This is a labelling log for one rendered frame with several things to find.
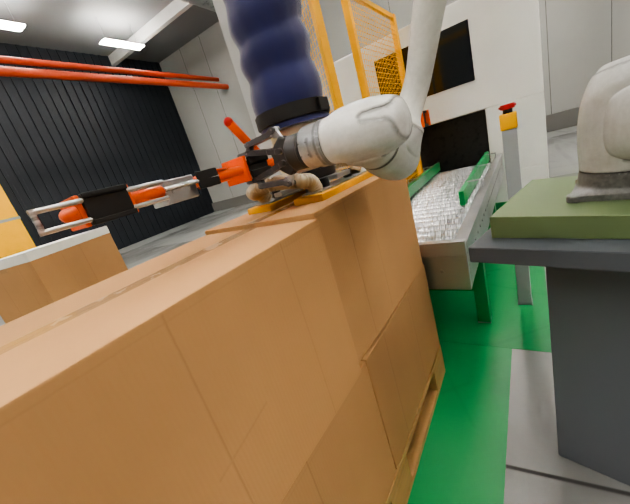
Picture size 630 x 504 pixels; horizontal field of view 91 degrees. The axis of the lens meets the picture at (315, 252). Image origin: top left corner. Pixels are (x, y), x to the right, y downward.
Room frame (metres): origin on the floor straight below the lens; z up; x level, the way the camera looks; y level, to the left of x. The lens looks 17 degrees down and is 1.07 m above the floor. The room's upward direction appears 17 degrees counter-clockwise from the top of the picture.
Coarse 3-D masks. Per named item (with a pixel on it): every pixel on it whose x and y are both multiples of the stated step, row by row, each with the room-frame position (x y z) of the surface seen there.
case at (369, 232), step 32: (352, 192) 0.80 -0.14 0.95; (384, 192) 0.95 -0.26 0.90; (224, 224) 0.91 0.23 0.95; (256, 224) 0.76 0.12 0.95; (320, 224) 0.66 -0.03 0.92; (352, 224) 0.76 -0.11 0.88; (384, 224) 0.91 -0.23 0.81; (352, 256) 0.73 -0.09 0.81; (384, 256) 0.87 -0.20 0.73; (416, 256) 1.07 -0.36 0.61; (352, 288) 0.70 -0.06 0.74; (384, 288) 0.83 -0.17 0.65; (352, 320) 0.67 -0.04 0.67; (384, 320) 0.79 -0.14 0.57
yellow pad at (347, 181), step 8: (344, 176) 1.00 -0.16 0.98; (352, 176) 0.97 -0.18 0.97; (360, 176) 0.97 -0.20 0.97; (368, 176) 1.01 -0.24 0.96; (328, 184) 0.89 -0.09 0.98; (336, 184) 0.88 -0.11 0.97; (344, 184) 0.89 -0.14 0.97; (352, 184) 0.92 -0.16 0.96; (312, 192) 0.84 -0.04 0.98; (320, 192) 0.82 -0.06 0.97; (328, 192) 0.81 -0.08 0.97; (336, 192) 0.84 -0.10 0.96; (296, 200) 0.84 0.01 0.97; (304, 200) 0.83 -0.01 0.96; (312, 200) 0.81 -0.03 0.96; (320, 200) 0.80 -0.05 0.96
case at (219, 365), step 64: (192, 256) 0.63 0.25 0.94; (256, 256) 0.49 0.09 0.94; (320, 256) 0.62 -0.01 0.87; (64, 320) 0.44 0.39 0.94; (128, 320) 0.36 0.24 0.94; (192, 320) 0.38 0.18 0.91; (256, 320) 0.45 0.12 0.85; (320, 320) 0.57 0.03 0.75; (0, 384) 0.28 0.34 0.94; (64, 384) 0.27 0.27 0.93; (128, 384) 0.30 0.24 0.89; (192, 384) 0.35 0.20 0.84; (256, 384) 0.42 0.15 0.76; (320, 384) 0.52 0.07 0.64; (0, 448) 0.23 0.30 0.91; (64, 448) 0.25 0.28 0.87; (128, 448) 0.28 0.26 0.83; (192, 448) 0.32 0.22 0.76; (256, 448) 0.38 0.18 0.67
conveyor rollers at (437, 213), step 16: (448, 176) 2.87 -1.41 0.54; (464, 176) 2.63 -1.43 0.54; (416, 192) 2.54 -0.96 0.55; (432, 192) 2.38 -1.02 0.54; (448, 192) 2.22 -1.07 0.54; (416, 208) 2.03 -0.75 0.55; (432, 208) 1.95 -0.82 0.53; (448, 208) 1.82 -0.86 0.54; (464, 208) 1.69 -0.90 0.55; (416, 224) 1.68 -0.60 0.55; (432, 224) 1.62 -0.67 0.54; (448, 224) 1.50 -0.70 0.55; (432, 240) 1.37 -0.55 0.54
